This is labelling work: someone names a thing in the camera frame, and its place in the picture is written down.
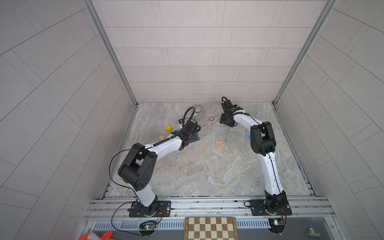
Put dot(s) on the aluminium front rail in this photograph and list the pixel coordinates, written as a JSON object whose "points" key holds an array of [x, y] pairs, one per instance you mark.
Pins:
{"points": [[183, 207]]}

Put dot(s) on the controller board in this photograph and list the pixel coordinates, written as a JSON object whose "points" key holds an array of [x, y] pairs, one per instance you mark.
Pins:
{"points": [[277, 226], [147, 228]]}

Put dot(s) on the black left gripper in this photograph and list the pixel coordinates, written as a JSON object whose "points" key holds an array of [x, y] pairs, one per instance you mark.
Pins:
{"points": [[195, 136]]}

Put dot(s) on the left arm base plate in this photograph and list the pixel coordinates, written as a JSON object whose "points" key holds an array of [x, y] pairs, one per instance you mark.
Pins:
{"points": [[156, 209]]}

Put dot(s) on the left controller board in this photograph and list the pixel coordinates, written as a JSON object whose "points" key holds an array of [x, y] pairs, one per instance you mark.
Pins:
{"points": [[147, 228]]}

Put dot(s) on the chessboard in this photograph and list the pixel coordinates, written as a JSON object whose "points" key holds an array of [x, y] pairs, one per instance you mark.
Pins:
{"points": [[220, 228]]}

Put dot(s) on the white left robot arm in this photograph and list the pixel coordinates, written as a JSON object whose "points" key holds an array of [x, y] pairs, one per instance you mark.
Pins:
{"points": [[138, 166]]}

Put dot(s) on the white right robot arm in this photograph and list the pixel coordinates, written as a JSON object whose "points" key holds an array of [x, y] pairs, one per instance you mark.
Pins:
{"points": [[263, 143]]}

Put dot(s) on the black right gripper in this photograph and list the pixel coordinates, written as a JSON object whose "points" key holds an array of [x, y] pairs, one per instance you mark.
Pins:
{"points": [[222, 120]]}

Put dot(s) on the left corner frame post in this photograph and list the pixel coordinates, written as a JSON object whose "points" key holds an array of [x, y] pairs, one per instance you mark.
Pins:
{"points": [[89, 5]]}

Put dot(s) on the striped ceramic mug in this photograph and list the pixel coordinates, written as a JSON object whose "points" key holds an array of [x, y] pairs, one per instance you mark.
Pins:
{"points": [[199, 112]]}

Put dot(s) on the aluminium corner frame post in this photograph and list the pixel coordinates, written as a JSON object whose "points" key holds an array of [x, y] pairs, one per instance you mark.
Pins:
{"points": [[326, 11]]}

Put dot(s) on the red object at bottom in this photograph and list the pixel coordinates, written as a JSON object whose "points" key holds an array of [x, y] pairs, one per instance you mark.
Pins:
{"points": [[93, 236]]}

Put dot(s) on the right controller board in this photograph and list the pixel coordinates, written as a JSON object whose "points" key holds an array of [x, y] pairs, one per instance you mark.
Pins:
{"points": [[277, 226]]}

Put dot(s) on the small metal object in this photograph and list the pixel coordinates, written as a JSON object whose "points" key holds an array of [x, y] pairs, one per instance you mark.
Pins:
{"points": [[312, 233]]}

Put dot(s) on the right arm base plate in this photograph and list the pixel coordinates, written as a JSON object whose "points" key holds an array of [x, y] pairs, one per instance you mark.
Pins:
{"points": [[268, 208]]}

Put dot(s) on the yellow cube block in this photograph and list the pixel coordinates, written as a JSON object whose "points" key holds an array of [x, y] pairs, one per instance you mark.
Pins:
{"points": [[169, 129]]}

